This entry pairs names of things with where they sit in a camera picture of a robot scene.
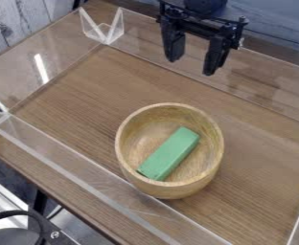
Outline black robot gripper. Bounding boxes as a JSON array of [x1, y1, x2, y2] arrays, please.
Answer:
[[158, 0, 250, 76]]

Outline green rectangular block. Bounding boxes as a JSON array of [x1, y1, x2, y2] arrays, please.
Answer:
[[136, 126, 201, 181]]

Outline light wooden bowl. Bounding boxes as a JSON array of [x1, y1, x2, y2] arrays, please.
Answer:
[[115, 102, 225, 199]]

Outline clear acrylic tray walls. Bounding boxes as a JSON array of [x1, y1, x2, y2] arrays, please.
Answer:
[[0, 2, 299, 245]]

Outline black metal table leg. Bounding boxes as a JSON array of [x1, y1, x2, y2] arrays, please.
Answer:
[[33, 190, 48, 214]]

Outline black bracket with screw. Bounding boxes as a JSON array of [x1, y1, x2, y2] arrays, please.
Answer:
[[28, 210, 80, 245]]

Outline black cable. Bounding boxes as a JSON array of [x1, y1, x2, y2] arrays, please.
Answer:
[[0, 209, 48, 245]]

